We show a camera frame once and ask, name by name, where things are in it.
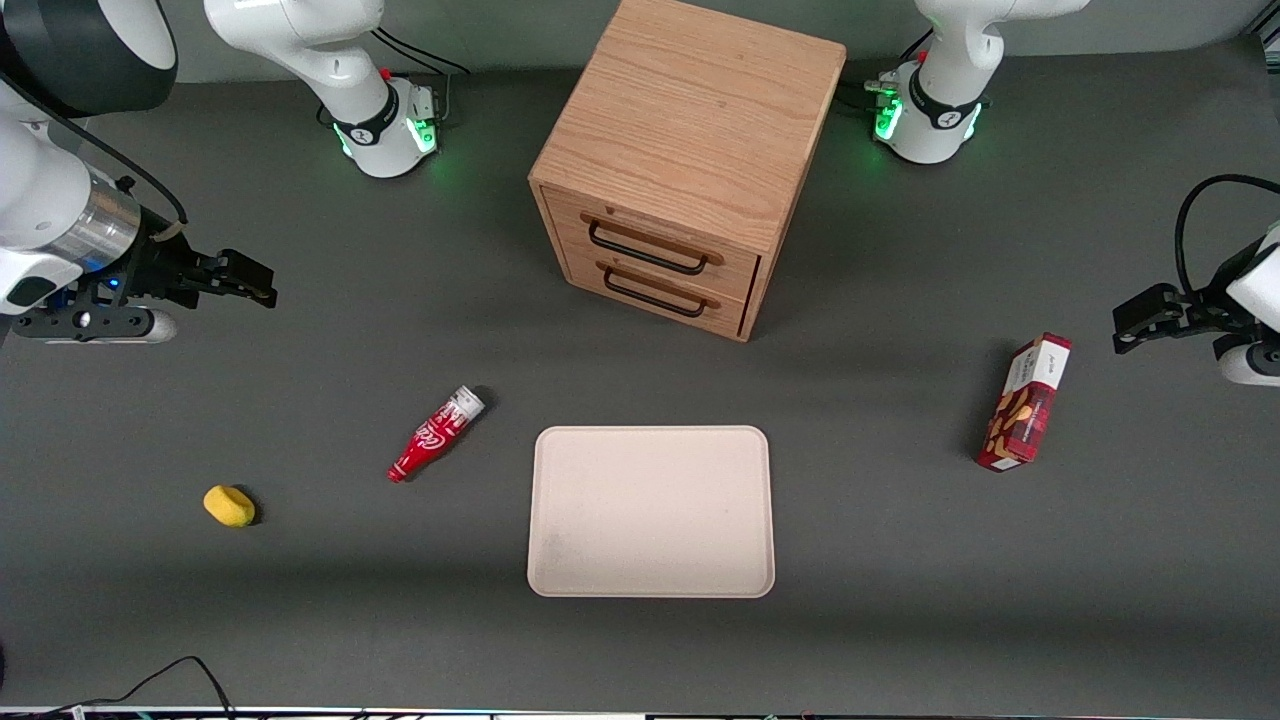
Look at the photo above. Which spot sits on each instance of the wooden drawer cabinet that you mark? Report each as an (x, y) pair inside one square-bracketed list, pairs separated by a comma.
[(690, 110)]

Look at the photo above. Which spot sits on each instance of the yellow lemon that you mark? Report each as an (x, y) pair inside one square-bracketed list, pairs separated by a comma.
[(228, 506)]

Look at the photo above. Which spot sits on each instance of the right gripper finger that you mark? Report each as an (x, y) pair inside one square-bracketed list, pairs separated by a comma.
[(207, 272), (250, 280)]

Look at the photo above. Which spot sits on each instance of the red plaid cookie box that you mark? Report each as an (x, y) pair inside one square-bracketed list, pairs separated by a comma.
[(1020, 410)]

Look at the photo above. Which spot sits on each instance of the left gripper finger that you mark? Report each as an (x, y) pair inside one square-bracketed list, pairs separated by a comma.
[(1148, 318), (1203, 312)]

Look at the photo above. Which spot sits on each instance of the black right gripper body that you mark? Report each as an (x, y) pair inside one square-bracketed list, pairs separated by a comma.
[(158, 266)]

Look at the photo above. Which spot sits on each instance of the red coke bottle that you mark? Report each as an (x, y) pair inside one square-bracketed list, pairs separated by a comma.
[(430, 440)]

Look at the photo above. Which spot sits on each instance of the beige plastic tray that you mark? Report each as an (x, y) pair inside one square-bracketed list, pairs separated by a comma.
[(650, 510)]

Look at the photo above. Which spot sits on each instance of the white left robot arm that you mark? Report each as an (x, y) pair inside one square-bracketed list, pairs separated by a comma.
[(950, 60)]

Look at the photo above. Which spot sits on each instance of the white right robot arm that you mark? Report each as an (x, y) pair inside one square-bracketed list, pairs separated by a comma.
[(340, 70)]

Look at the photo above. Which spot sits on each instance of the wooden drawer front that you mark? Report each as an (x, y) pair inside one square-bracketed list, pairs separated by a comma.
[(570, 225), (588, 276)]

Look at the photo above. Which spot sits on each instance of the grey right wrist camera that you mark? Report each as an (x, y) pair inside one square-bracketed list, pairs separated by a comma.
[(100, 325)]

